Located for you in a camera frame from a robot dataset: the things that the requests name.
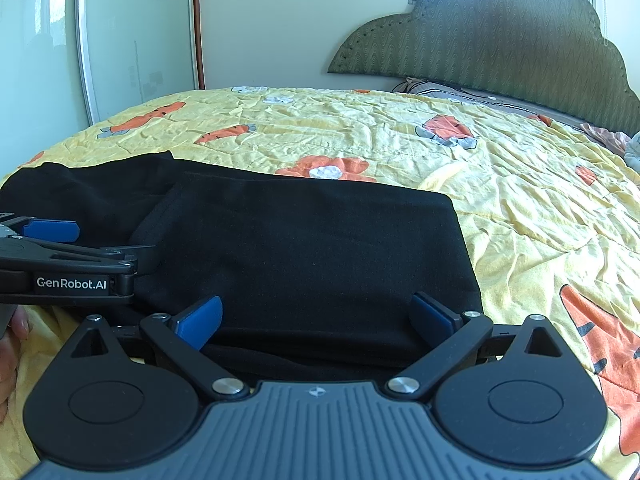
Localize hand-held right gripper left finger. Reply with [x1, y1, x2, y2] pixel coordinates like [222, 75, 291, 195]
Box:
[70, 295, 249, 401]

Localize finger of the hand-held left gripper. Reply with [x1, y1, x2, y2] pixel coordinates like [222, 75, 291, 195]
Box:
[0, 236, 160, 275]
[0, 212, 81, 244]

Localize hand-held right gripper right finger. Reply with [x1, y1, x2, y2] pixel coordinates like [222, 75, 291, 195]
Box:
[385, 291, 575, 401]

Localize black pants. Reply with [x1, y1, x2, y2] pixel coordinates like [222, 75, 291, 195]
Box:
[0, 150, 484, 385]

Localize person's left hand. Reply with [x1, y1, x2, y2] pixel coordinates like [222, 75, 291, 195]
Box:
[0, 306, 32, 423]

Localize yellow printed blanket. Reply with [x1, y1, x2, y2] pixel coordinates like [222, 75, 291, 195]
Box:
[0, 86, 640, 480]

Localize glass floral wardrobe door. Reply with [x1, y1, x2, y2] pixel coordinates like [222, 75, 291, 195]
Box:
[75, 0, 207, 127]
[0, 0, 97, 177]

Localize grey floral pillow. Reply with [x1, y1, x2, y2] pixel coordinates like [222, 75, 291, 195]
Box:
[392, 76, 586, 127]

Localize pink cloth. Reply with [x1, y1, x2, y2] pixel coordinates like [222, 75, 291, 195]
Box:
[580, 121, 633, 157]

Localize light blue cloth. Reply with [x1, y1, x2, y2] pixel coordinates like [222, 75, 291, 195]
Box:
[621, 131, 640, 173]

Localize green padded headboard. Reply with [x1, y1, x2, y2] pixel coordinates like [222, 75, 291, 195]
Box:
[327, 0, 640, 132]

